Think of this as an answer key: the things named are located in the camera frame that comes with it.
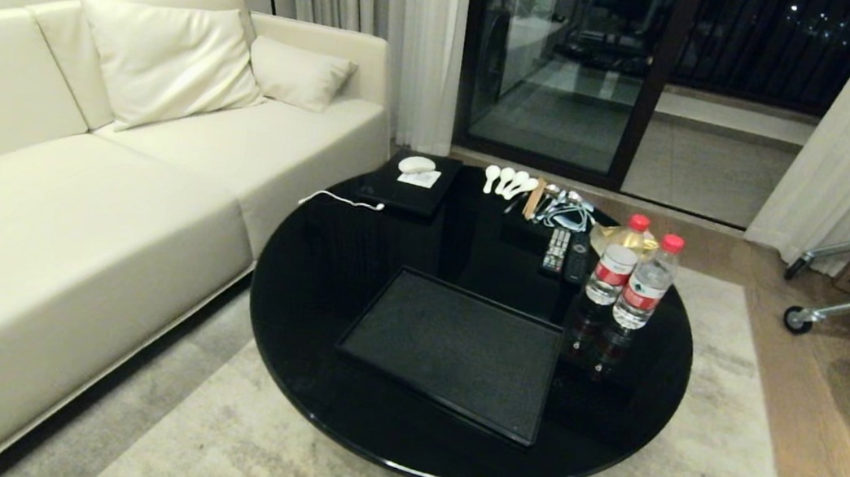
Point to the beige area rug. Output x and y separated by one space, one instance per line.
607 476

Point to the red-capped water bottle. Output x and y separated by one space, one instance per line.
647 288
614 265

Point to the plain black remote control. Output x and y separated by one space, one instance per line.
577 260

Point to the black rectangular tray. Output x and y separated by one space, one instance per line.
459 350

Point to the white paper note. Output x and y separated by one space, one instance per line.
420 179

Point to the wooden chopsticks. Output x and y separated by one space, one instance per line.
535 202

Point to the cream leather sofa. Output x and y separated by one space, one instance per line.
65 224

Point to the round black glossy table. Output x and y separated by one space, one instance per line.
404 400

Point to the white ceramic spoon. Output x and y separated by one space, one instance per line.
514 184
524 186
490 176
503 180

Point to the white computer mouse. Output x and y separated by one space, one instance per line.
417 164

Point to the large cream cushion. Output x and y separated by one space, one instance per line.
165 61

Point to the glass sliding door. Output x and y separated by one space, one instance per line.
563 60

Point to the metal spoon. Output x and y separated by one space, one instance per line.
550 196

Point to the black remote with coloured buttons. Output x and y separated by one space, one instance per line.
556 251

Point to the small cream cushion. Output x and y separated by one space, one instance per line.
299 74

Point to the black box with white dish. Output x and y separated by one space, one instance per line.
411 191

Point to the clear plastic bag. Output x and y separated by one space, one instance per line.
607 238

